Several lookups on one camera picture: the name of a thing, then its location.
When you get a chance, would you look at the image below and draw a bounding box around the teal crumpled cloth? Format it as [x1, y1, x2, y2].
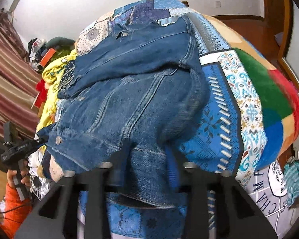
[284, 161, 299, 207]

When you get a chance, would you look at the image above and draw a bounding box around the dark green cushion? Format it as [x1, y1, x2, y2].
[45, 37, 75, 49]

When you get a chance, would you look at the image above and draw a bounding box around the white champion print sheet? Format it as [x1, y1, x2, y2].
[245, 161, 299, 238]

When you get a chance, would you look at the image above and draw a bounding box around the pile of clothes in corner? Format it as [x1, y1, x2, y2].
[28, 38, 47, 73]

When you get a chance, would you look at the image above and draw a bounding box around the blue denim jacket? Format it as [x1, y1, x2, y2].
[38, 16, 209, 208]

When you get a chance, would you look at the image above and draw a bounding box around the rainbow coloured blanket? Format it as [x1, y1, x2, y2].
[206, 16, 299, 169]

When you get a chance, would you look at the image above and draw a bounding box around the blue patchwork bedspread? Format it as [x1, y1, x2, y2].
[54, 0, 268, 239]

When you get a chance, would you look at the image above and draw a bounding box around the wooden door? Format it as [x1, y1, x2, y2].
[216, 0, 285, 67]

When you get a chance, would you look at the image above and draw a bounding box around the navy patterned cloth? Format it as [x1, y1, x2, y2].
[59, 61, 75, 92]

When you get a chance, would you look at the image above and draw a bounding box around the striped red gold curtain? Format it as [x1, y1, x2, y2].
[0, 10, 41, 139]

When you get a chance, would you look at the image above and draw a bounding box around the orange jacket sleeve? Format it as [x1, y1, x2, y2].
[0, 184, 32, 238]

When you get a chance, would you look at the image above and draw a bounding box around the red plush toy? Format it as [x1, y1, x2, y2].
[34, 79, 47, 108]

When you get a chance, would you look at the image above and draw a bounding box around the yellow cartoon fleece blanket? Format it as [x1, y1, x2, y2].
[36, 49, 77, 132]

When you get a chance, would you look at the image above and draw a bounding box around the person's left hand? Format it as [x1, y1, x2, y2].
[6, 160, 32, 189]

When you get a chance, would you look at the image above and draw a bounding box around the green patterned storage box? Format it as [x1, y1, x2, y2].
[48, 46, 74, 64]

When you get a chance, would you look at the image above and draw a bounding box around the wall power socket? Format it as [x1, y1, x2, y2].
[215, 1, 221, 8]

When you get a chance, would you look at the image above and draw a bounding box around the orange box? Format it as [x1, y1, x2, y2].
[40, 48, 56, 67]

